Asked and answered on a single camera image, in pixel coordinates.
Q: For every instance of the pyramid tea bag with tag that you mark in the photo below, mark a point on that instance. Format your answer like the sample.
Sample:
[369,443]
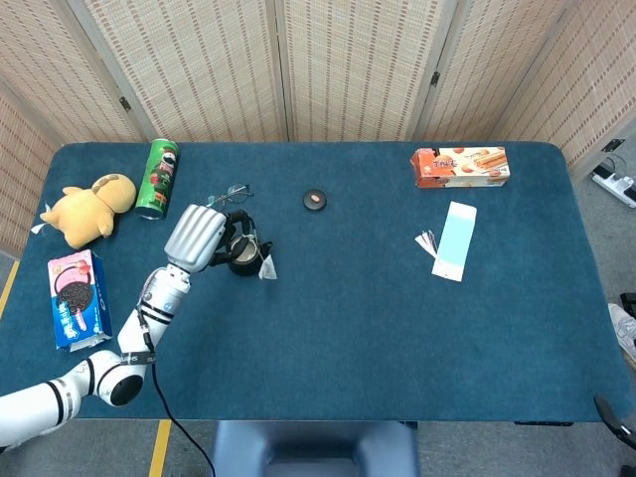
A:
[268,270]

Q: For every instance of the brass screen hinge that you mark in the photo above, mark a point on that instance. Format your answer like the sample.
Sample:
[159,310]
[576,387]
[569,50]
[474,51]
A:
[125,104]
[435,78]

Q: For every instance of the thin-framed eyeglasses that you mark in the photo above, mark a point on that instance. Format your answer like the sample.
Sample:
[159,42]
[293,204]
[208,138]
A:
[238,190]

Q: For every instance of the blue tablecloth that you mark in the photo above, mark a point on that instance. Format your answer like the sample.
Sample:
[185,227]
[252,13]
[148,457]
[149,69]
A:
[372,323]

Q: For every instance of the woven folding screen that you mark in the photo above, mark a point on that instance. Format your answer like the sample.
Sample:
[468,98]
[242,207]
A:
[348,64]

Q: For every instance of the green Pringles can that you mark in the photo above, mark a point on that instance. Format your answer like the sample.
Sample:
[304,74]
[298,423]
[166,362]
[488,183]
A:
[159,174]

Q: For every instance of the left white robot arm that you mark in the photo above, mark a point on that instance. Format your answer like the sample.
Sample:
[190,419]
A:
[159,298]

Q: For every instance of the left silver-black robot hand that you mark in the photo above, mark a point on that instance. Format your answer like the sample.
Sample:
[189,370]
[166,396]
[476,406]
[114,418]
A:
[194,238]

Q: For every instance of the blue-grey robot torso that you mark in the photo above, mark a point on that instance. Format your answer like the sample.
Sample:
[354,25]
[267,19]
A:
[313,447]

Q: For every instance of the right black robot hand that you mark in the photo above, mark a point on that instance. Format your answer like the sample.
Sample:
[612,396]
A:
[613,420]

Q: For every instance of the white and light-blue envelope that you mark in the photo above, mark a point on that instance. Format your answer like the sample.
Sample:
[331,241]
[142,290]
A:
[454,238]

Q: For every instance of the white power strip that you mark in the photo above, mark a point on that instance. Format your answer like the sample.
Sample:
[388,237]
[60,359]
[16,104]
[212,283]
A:
[618,186]

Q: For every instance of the yellow plush toy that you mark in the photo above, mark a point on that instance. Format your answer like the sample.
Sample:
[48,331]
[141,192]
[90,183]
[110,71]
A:
[89,213]

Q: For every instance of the blue Oreo cookie box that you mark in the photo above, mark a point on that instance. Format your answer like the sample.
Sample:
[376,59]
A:
[74,298]

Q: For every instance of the black teapot lid brown knob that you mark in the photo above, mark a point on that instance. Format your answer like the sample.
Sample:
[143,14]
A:
[314,200]

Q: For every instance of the black cast iron teapot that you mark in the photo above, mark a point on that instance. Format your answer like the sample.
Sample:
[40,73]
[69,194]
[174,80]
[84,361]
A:
[243,268]

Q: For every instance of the orange biscuit box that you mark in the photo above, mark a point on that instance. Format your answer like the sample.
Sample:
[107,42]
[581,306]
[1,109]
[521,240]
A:
[462,166]

